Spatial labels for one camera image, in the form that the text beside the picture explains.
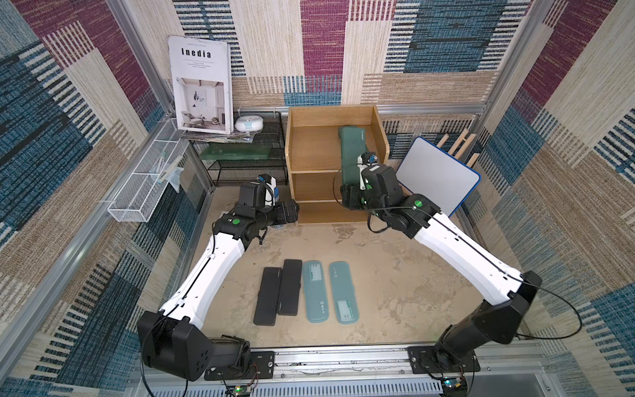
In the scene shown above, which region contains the dark green pencil case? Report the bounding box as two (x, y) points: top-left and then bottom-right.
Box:
(338, 126), (369, 187)

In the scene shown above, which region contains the light teal pencil case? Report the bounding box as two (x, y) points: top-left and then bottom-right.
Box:
(303, 261), (329, 324)
(329, 261), (360, 325)

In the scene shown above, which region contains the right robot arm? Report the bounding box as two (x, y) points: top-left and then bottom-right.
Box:
(340, 160), (542, 372)

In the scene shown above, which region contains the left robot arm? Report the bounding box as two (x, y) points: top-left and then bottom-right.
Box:
(137, 175), (299, 381)

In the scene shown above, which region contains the wooden three-tier shelf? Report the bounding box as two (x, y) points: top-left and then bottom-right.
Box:
(285, 105), (390, 225)

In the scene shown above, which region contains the black pencil case right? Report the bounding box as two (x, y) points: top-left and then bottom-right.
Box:
(277, 259), (303, 316)

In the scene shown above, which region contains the black pencil case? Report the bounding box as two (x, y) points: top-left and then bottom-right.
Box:
(253, 267), (282, 327)
(277, 259), (303, 316)

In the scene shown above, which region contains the black pencil case left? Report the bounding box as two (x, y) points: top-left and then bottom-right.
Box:
(253, 267), (282, 327)

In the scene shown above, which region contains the green cutting mat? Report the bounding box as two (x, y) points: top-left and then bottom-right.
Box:
(199, 143), (271, 160)

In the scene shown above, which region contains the white round device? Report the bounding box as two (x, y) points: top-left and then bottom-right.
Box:
(235, 115), (264, 132)

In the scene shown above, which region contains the wooden easel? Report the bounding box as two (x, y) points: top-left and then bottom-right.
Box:
(446, 128), (480, 168)

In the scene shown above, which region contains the Inedia magazine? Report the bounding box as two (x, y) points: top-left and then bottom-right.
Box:
(168, 36), (234, 135)

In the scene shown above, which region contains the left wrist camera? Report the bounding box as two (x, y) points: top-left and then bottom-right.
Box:
(258, 174), (279, 207)

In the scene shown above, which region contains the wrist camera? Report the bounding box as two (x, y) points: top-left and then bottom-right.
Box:
(258, 174), (279, 207)
(357, 152), (378, 190)

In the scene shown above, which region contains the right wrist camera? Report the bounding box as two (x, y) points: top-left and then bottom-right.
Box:
(357, 152), (378, 190)

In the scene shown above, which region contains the black wire rack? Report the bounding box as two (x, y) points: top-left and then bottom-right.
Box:
(190, 112), (289, 187)

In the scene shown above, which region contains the white board blue frame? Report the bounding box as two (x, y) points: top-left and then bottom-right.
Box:
(396, 137), (481, 217)

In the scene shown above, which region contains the white wire basket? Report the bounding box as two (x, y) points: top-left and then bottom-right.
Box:
(107, 140), (186, 223)

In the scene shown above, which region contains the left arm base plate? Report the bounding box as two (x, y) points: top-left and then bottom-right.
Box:
(203, 351), (275, 381)

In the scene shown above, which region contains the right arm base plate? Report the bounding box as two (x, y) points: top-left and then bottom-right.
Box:
(407, 345), (481, 375)

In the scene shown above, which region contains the aluminium front rail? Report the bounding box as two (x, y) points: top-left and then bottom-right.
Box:
(124, 341), (565, 396)

